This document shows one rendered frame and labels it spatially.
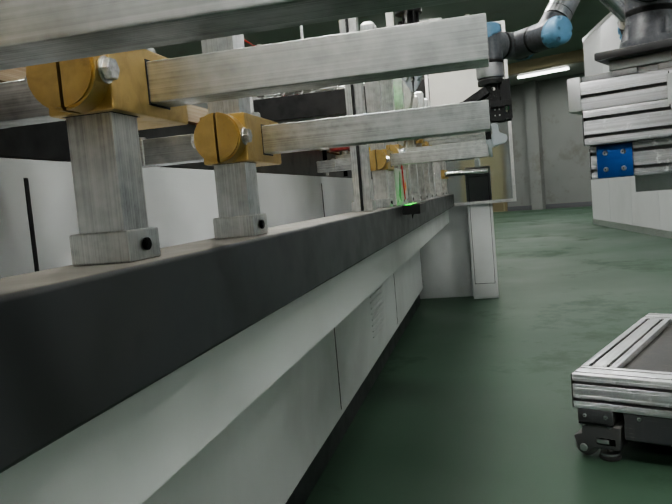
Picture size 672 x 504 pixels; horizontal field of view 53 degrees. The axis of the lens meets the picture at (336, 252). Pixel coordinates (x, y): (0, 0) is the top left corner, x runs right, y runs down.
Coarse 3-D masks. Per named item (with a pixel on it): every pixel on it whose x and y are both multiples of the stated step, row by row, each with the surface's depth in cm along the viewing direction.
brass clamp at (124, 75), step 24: (48, 72) 43; (72, 72) 43; (96, 72) 43; (120, 72) 46; (144, 72) 49; (48, 96) 43; (72, 96) 43; (96, 96) 44; (120, 96) 45; (144, 96) 49; (144, 120) 51; (168, 120) 52
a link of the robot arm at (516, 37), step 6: (522, 30) 186; (510, 36) 187; (516, 36) 187; (522, 36) 185; (510, 42) 187; (516, 42) 187; (522, 42) 185; (510, 48) 187; (516, 48) 188; (522, 48) 186; (510, 54) 189; (516, 54) 190; (522, 54) 188; (528, 54) 188
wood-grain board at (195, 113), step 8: (0, 72) 65; (8, 72) 66; (16, 72) 67; (24, 72) 68; (0, 80) 65; (8, 80) 66; (192, 112) 107; (200, 112) 110; (192, 120) 107; (328, 152) 202; (336, 152) 208
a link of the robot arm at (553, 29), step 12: (552, 0) 182; (564, 0) 180; (576, 0) 181; (552, 12) 180; (564, 12) 179; (540, 24) 180; (552, 24) 176; (564, 24) 177; (528, 36) 183; (540, 36) 179; (552, 36) 176; (564, 36) 177; (528, 48) 185; (540, 48) 182
